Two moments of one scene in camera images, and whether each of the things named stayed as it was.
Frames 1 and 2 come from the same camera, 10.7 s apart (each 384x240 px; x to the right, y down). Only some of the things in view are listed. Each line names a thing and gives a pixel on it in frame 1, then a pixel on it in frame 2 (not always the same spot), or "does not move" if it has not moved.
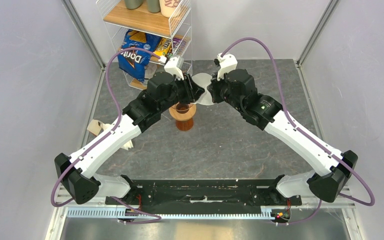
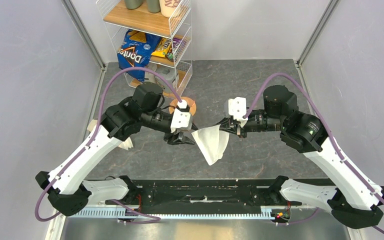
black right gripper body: x=220 y=92 -> x=259 y=120
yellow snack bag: x=164 y=47 does not move
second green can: x=153 y=6 does not move
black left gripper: x=193 y=91 -> x=179 y=139
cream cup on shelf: x=167 y=7 does not move
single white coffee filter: x=203 y=79 -> x=212 y=142
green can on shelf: x=133 y=4 does not move
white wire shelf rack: x=144 y=31 does not move
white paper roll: x=150 y=70 does not move
